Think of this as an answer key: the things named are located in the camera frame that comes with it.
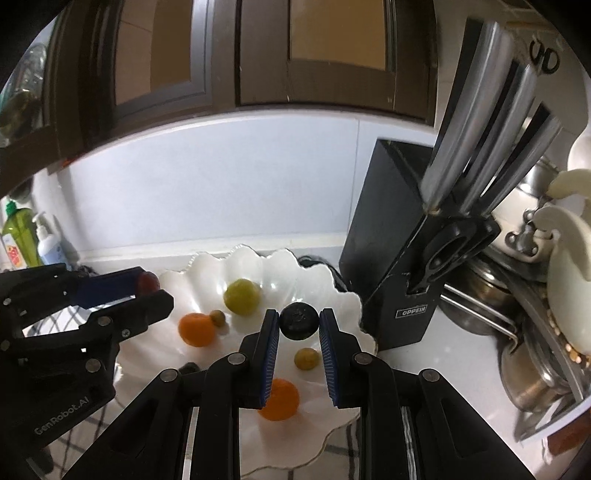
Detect red cherry tomato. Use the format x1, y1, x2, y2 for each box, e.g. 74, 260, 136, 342
135, 271, 160, 297

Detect orange kumquat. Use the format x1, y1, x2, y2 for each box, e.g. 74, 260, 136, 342
177, 313, 216, 348
259, 378, 300, 422

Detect dark plum fruit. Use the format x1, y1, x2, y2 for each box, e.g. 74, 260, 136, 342
279, 302, 320, 341

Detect black kitchen scissors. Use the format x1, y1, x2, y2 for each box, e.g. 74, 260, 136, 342
407, 216, 501, 295

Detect white blue pump bottle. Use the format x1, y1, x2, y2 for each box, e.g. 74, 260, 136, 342
33, 212, 70, 269

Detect orange kumquat in bowl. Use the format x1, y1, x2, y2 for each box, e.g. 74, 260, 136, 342
177, 313, 216, 348

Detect green dish soap bottle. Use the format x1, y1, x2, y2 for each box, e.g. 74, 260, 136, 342
1, 200, 42, 270

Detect small green grape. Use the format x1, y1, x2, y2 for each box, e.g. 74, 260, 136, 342
209, 310, 226, 328

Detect white scalloped ceramic bowl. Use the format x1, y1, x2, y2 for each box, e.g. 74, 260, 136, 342
113, 245, 378, 478

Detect yellow green grape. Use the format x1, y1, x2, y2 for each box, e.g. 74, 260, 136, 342
294, 348, 322, 371

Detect steel pot lower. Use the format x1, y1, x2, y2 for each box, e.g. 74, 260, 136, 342
500, 328, 572, 413

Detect steel pot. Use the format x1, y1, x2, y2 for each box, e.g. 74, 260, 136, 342
500, 328, 572, 413
440, 258, 522, 338

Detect steel pot upper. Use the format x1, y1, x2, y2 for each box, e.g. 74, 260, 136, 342
440, 258, 522, 338

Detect large green plum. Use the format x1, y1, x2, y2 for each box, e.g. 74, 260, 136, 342
223, 278, 262, 316

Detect glass jar of sauce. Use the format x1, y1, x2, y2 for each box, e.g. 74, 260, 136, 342
548, 412, 591, 456

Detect black knife block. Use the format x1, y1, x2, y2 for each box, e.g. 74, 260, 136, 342
338, 138, 503, 351

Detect steel strainer lid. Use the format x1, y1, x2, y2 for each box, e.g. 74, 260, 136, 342
1, 43, 47, 148

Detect white lidded casserole pot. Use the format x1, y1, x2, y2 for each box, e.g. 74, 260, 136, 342
491, 156, 559, 264

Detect cream ceramic pot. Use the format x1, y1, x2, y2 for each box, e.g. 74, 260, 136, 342
534, 169, 590, 356

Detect brown window frame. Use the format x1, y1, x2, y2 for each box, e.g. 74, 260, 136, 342
1, 1, 438, 192

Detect steel knife handle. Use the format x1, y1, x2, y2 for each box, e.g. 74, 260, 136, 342
421, 19, 513, 213
476, 103, 562, 216
456, 61, 538, 216

